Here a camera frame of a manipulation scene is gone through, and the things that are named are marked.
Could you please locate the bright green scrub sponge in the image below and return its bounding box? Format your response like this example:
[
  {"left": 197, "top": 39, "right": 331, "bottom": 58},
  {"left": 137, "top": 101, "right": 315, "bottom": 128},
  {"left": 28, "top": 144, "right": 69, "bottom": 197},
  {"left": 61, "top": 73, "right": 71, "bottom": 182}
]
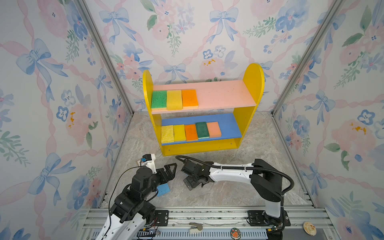
[{"left": 151, "top": 91, "right": 167, "bottom": 110}]

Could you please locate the black corrugated cable hose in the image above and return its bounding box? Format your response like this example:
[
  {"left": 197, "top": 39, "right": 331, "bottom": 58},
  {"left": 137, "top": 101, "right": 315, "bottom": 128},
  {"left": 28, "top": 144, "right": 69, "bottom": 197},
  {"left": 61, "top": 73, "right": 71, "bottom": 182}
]
[{"left": 175, "top": 155, "right": 295, "bottom": 196}]

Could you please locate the yellow scrub sponge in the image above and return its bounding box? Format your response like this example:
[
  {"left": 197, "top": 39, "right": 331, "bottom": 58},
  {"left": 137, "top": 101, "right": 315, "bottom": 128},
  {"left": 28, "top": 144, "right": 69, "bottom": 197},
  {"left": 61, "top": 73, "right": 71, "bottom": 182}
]
[{"left": 174, "top": 125, "right": 187, "bottom": 142}]

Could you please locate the dark green scrub sponge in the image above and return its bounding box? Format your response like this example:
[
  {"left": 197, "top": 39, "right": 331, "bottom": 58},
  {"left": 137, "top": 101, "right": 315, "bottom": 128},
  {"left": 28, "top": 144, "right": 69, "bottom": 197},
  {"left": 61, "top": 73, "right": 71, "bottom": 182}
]
[{"left": 195, "top": 122, "right": 210, "bottom": 140}]

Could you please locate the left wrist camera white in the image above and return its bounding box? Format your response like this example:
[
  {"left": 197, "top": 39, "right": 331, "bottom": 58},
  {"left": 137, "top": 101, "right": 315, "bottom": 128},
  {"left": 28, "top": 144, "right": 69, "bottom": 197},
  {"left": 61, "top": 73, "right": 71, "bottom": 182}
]
[{"left": 140, "top": 154, "right": 157, "bottom": 174}]

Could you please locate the porous yellow sponge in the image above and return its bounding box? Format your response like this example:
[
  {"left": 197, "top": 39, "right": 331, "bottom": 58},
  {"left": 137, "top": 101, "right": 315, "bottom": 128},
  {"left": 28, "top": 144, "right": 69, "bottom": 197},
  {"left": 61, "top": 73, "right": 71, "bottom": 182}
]
[{"left": 161, "top": 125, "right": 175, "bottom": 145}]

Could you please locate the pink upper shelf board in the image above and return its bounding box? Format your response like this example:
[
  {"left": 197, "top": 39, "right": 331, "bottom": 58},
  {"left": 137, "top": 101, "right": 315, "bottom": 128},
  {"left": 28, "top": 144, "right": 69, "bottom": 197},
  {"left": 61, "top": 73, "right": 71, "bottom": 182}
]
[{"left": 146, "top": 80, "right": 264, "bottom": 114}]

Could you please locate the round beige disc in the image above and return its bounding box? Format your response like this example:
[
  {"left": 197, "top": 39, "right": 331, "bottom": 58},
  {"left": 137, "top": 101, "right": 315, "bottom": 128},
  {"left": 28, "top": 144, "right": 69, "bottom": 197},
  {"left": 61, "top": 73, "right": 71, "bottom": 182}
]
[{"left": 303, "top": 222, "right": 317, "bottom": 236}]

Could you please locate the beige clip on rail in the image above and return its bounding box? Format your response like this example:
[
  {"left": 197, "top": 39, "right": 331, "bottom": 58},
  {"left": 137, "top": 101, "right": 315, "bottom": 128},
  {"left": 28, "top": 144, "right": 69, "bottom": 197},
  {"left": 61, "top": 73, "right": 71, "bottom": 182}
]
[{"left": 189, "top": 223, "right": 203, "bottom": 234}]

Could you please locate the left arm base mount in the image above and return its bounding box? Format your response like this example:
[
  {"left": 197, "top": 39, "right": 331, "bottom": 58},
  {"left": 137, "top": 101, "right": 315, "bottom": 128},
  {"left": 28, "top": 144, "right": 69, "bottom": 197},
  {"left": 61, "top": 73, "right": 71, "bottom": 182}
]
[{"left": 145, "top": 210, "right": 170, "bottom": 227}]

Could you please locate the orange scrub sponge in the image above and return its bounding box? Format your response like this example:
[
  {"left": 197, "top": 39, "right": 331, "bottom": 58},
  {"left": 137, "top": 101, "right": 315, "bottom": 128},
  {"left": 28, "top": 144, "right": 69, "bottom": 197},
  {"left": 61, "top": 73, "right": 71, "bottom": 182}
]
[{"left": 185, "top": 124, "right": 199, "bottom": 142}]

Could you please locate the pale yellow sponge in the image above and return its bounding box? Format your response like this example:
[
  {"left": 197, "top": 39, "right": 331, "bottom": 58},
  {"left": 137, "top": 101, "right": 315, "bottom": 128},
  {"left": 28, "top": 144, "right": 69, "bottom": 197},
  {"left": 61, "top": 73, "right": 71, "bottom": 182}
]
[{"left": 182, "top": 90, "right": 199, "bottom": 110}]

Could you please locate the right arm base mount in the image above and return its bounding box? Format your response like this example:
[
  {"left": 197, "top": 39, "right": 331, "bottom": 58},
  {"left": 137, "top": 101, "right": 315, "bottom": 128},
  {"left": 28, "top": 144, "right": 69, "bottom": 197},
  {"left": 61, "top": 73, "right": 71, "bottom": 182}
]
[{"left": 246, "top": 208, "right": 291, "bottom": 233}]

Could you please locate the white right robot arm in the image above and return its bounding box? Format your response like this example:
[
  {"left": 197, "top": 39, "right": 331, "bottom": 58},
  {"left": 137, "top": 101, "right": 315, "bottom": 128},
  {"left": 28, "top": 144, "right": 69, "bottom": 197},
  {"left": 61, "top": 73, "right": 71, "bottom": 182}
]
[{"left": 176, "top": 156, "right": 285, "bottom": 219}]

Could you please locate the light blue sponge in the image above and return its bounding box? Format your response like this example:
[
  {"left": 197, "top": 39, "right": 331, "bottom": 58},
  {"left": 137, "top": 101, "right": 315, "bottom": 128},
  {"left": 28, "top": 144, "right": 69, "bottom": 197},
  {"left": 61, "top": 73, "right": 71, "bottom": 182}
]
[{"left": 157, "top": 184, "right": 171, "bottom": 197}]

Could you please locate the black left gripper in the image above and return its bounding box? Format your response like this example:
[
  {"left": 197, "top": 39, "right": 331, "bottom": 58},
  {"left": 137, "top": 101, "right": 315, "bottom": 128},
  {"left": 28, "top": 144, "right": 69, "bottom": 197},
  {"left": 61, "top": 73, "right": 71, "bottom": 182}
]
[{"left": 141, "top": 161, "right": 176, "bottom": 201}]

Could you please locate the thin black cable left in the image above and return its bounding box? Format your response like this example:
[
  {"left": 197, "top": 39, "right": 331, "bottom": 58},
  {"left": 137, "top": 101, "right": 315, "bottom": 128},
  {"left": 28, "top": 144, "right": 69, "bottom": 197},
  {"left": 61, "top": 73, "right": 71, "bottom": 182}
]
[{"left": 107, "top": 161, "right": 145, "bottom": 229}]

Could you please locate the round sticker badge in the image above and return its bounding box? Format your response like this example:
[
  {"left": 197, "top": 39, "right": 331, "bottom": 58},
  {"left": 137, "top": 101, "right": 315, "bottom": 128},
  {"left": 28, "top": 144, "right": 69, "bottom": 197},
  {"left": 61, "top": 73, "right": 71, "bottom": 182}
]
[{"left": 230, "top": 228, "right": 242, "bottom": 240}]

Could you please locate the yellow shelf unit frame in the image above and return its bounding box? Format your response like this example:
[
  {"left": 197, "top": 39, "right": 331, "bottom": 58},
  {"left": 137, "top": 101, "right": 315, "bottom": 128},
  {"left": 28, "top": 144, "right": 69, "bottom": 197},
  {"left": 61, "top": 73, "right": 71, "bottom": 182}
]
[{"left": 143, "top": 63, "right": 265, "bottom": 156}]

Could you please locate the pink orange sponge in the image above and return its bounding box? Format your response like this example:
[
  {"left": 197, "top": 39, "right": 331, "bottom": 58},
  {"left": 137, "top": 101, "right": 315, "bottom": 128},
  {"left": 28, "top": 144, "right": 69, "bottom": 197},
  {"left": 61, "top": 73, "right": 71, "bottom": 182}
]
[{"left": 207, "top": 122, "right": 222, "bottom": 138}]

